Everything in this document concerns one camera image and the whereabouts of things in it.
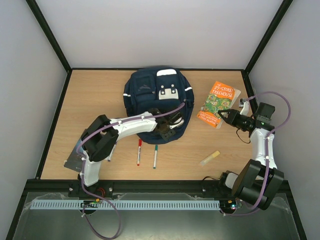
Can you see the black aluminium frame rail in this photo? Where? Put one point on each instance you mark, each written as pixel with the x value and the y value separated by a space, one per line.
pixel 109 188

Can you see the green cap marker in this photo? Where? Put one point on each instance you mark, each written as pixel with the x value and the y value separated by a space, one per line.
pixel 155 157

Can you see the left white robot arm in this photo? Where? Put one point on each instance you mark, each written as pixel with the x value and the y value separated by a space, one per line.
pixel 98 140

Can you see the purple cap marker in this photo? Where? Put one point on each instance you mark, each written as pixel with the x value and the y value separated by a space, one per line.
pixel 111 153

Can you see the dark blue Wuthering Heights book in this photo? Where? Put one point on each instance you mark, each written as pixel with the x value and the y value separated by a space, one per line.
pixel 74 161

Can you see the yellow highlighter pen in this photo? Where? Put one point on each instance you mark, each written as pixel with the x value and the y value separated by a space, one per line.
pixel 209 158

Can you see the orange treehouse book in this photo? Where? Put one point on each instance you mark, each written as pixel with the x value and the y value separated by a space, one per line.
pixel 221 97

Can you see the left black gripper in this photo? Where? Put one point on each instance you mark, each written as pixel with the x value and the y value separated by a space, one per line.
pixel 166 136

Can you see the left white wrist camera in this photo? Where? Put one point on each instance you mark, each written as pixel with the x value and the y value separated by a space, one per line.
pixel 175 124

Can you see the navy blue backpack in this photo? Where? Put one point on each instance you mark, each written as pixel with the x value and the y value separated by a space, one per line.
pixel 159 87

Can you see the red cap marker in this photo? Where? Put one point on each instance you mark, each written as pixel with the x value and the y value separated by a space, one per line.
pixel 139 152

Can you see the light blue slotted cable duct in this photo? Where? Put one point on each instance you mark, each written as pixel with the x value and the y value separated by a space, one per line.
pixel 150 205

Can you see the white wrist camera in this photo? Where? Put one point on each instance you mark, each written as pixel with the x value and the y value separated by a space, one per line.
pixel 175 124
pixel 244 104

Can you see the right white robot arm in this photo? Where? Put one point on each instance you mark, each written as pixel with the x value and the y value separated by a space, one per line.
pixel 260 180

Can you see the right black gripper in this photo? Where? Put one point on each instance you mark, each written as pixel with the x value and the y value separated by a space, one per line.
pixel 235 119

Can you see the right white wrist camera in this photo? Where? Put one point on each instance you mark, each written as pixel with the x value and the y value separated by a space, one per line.
pixel 244 104

